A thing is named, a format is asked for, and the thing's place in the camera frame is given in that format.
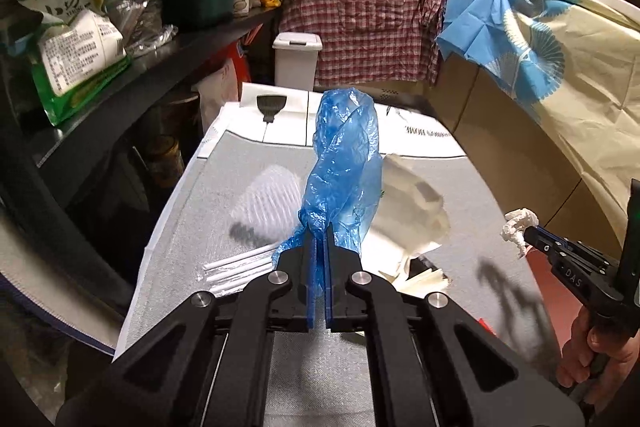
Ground red plaid cloth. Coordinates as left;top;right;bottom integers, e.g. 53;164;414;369
277;0;452;85

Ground white straws in clear wrapper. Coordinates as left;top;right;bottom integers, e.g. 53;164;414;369
201;241;282;297

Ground white plastic bag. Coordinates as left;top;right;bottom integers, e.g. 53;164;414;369
197;57;242;134

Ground green white printed food packet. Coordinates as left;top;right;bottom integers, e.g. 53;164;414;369
30;9;133;128

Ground person's right hand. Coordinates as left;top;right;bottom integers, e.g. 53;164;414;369
555;306;640;389

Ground cream pleated paper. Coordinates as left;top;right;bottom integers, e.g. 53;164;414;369
380;268;449;297

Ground beige cabinet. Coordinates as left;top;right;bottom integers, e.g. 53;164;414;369
440;52;628;233

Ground clear ribbed plastic cup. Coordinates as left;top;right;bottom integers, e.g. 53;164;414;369
229;163;307;244

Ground white tissue ball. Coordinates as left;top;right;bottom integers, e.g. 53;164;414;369
500;207;540;259

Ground white plastic trash bin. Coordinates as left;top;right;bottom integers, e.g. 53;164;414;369
272;32;322;92

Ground clear plastic bags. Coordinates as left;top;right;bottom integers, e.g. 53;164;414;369
107;0;179;58

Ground blue plastic bag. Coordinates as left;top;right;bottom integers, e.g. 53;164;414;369
272;88;385;269

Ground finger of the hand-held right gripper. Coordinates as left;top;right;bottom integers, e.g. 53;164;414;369
521;233;620;305
527;226;622;272

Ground black shelf rack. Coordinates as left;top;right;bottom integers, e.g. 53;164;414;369
0;0;292;358

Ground brown tin can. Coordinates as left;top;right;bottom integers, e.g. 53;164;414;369
146;134;187;188

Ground blue cream patterned cloth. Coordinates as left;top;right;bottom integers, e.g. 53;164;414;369
436;0;640;228

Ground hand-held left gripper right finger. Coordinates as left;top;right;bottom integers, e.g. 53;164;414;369
324;236;587;427

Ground crumpled white paper napkin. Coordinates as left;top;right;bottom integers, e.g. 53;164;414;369
372;153;451;280

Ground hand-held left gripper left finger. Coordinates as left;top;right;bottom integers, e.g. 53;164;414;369
55;232;321;427

